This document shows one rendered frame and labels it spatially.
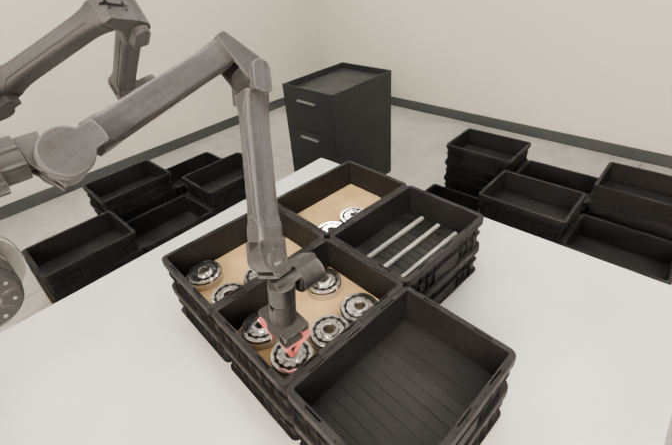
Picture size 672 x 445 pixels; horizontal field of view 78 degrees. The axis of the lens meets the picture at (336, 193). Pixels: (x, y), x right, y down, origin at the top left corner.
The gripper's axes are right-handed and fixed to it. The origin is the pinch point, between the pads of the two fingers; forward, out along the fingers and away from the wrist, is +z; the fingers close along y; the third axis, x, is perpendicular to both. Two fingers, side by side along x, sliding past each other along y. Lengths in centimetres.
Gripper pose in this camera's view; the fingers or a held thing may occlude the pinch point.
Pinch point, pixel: (284, 344)
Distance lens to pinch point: 100.3
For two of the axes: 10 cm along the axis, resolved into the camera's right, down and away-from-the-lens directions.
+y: -6.8, -4.2, 6.1
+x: -7.4, 3.5, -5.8
